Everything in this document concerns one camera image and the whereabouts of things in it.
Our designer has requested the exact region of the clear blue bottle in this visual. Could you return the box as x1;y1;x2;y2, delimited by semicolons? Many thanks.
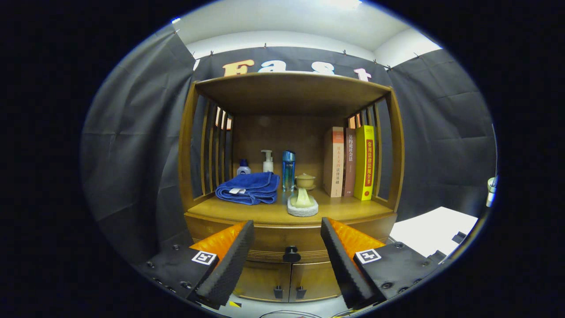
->
282;151;296;192

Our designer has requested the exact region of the wooden cabinet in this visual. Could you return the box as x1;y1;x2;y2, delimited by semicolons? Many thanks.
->
179;72;405;303

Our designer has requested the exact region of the black floor cable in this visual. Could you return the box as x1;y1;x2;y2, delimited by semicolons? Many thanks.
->
260;310;323;318

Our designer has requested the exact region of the wooden cabinet door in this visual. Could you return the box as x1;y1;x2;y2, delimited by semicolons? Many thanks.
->
234;261;292;303
290;261;343;303

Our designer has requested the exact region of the wooden countertop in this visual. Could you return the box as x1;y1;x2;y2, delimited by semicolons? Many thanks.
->
185;190;395;227

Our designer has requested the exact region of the pale green scrub brush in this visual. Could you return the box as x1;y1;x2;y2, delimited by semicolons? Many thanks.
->
287;187;319;217

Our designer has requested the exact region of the beige lidded teacup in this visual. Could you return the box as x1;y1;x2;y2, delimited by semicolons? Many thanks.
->
295;173;316;191

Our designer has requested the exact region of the folded blue towel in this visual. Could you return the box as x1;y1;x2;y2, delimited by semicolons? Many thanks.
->
215;172;281;206

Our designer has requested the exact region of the small white device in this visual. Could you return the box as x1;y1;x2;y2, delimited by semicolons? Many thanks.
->
486;176;498;208

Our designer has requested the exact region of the brown book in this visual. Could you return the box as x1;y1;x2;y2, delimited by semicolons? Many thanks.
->
343;128;357;197

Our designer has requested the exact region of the black backdrop cloth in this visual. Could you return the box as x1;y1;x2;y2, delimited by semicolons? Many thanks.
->
81;27;497;265

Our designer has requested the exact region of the beige book with orange band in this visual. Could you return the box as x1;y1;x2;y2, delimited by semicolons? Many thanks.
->
323;127;345;198

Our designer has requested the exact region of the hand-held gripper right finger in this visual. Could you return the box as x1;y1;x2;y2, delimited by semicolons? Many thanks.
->
320;216;442;310

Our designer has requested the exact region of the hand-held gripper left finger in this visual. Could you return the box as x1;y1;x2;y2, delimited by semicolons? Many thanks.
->
135;220;255;310

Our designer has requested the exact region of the wooden drawer with black knob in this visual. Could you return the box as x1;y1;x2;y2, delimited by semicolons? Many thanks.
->
185;212;398;265

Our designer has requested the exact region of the yellow book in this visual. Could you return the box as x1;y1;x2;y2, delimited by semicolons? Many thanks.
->
354;125;376;201

